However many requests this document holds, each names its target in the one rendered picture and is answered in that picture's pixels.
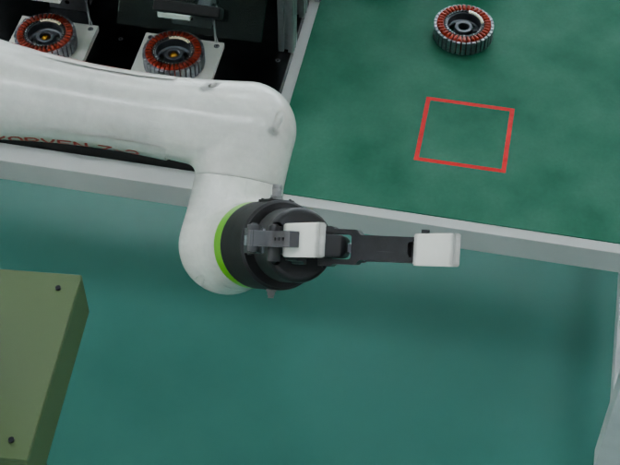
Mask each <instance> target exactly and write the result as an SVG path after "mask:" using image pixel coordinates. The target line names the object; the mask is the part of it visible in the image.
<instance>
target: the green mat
mask: <svg viewBox="0 0 620 465"><path fill-rule="evenodd" d="M453 5H461V7H462V5H466V7H467V5H470V6H471V7H472V6H476V7H479V8H480V9H482V10H484V12H487V13H488V15H490V16H491V18H492V19H493V22H494V33H493V39H492V42H491V44H490V45H489V46H488V47H487V48H486V49H485V50H483V51H482V52H479V53H477V54H470V55H466V54H465V55H460V54H456V53H454V54H452V53H451V52H447V50H443V49H442V47H439V46H438V45H439V44H438V45H437V43H436V42H435V38H434V35H433V31H434V22H435V16H436V15H437V14H438V12H440V11H441V10H442V9H443V10H444V8H446V7H448V6H453ZM426 97H433V98H439V99H446V100H452V101H465V102H472V103H479V104H485V105H493V106H499V107H506V108H512V109H515V112H514V118H513V125H512V131H511V138H510V144H509V151H508V157H507V169H506V173H499V172H492V171H486V170H479V169H472V168H466V167H459V166H453V165H446V164H440V163H434V162H428V161H416V160H414V155H415V150H416V146H417V141H418V136H419V132H420V127H421V122H422V118H423V110H424V106H425V101H426ZM290 106H291V108H292V111H293V114H294V117H295V121H296V139H295V143H294V147H293V150H292V156H291V160H290V164H289V168H288V172H287V176H286V181H285V186H284V189H283V194H286V195H293V196H298V197H311V198H316V199H323V200H329V201H336V202H341V203H348V204H354V205H360V206H367V207H373V208H379V209H391V210H397V211H403V212H410V213H416V214H422V215H428V216H435V217H440V218H447V219H453V220H459V221H471V222H478V223H483V224H490V225H496V226H502V227H508V228H515V229H521V230H527V231H534V232H540V233H551V234H558V235H564V236H570V237H577V238H582V239H589V240H595V241H601V242H607V243H614V244H620V0H320V3H319V6H318V10H317V12H316V18H315V21H314V24H313V28H312V30H311V34H310V37H309V40H308V44H307V46H306V49H305V53H304V59H303V62H302V64H301V68H300V71H299V74H298V78H297V80H296V84H295V87H294V90H293V94H292V98H291V102H290ZM508 118H509V111H503V110H496V109H489V108H483V107H476V106H469V105H462V104H456V103H449V102H442V101H430V104H429V109H428V114H427V118H426V123H425V128H424V132H423V141H422V145H421V150H420V155H419V157H420V158H426V159H433V160H440V161H452V162H458V163H465V164H471V165H477V166H483V167H490V168H496V169H502V162H503V156H504V149H505V144H506V137H507V125H508Z"/></svg>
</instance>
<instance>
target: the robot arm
mask: <svg viewBox="0 0 620 465"><path fill-rule="evenodd" d="M0 139H1V140H21V141H35V142H47V143H57V144H67V145H75V146H83V147H90V148H97V149H108V150H115V151H121V152H125V153H131V154H136V155H141V156H146V157H151V158H155V159H160V160H164V161H167V160H172V161H179V162H183V163H187V164H190V165H191V166H192V167H193V168H194V170H195V178H194V182H193V186H192V191H191V195H190V198H189V203H188V207H187V210H186V214H185V219H184V222H183V225H182V229H181V231H180V236H179V254H180V258H181V261H182V264H183V266H184V268H185V271H186V272H187V274H188V275H189V276H190V278H191V279H192V280H193V281H194V282H195V283H197V284H198V285H199V286H201V287H202V288H204V289H206V290H208V291H210V292H215V293H218V294H227V295H229V294H238V293H242V292H247V291H249V290H251V289H264V290H266V292H268V294H267V296H268V298H274V295H275V291H276V290H277V291H285V290H289V289H293V288H295V287H297V286H300V285H301V284H303V283H304V282H307V281H310V280H313V279H315V278H316V277H318V276H319V275H320V274H321V273H322V272H323V271H324V270H325V268H326V267H335V266H336V265H338V264H340V265H360V264H361V263H365V262H390V263H412V264H413V265H414V266H430V267H458V266H459V254H460V237H461V234H459V233H430V230H422V233H416V234H415V235H414V237H403V236H381V235H364V233H363V232H362V231H359V230H351V229H339V228H337V227H334V226H328V225H327V223H326V222H325V221H324V219H323V218H322V217H321V216H320V215H318V214H317V213H316V212H314V211H312V210H311V209H306V208H304V207H302V206H301V205H299V204H297V203H295V202H294V201H293V200H291V199H289V200H283V198H282V197H283V189H284V186H285V181H286V176H287V172H288V168H289V164H290V160H291V156H292V150H293V147H294V143H295V139H296V121H295V117H294V114H293V111H292V108H291V106H290V104H289V103H288V102H287V101H286V99H285V98H284V97H283V96H282V95H281V94H280V93H279V92H277V91H276V90H275V89H273V88H272V87H270V86H268V85H265V84H262V83H259V82H254V81H231V80H214V79H201V78H190V77H175V76H167V75H160V74H152V73H147V72H140V71H135V70H128V69H123V68H118V67H112V66H103V65H98V64H93V63H89V62H84V61H80V60H76V59H72V58H68V57H63V56H60V55H56V54H49V53H46V52H43V51H39V50H35V49H32V48H29V47H26V46H22V45H19V44H16V43H13V42H7V41H4V40H1V39H0ZM340 234H347V235H350V236H351V237H352V243H351V244H348V243H350V239H349V238H348V237H346V236H343V235H340ZM350 253H351V257H350V258H349V259H336V258H346V257H348V256H349V254H350Z"/></svg>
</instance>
